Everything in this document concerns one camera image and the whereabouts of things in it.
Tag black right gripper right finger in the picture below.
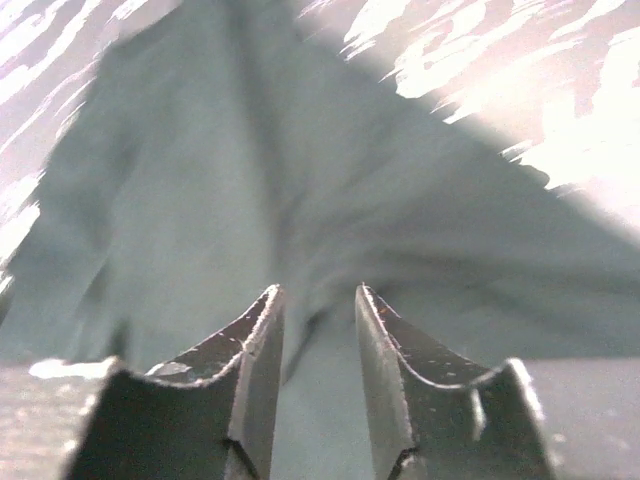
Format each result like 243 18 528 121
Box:
355 285 555 479

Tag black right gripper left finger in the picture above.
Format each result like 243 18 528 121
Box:
64 285 284 479

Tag black t shirt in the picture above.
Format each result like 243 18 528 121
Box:
1 1 639 479

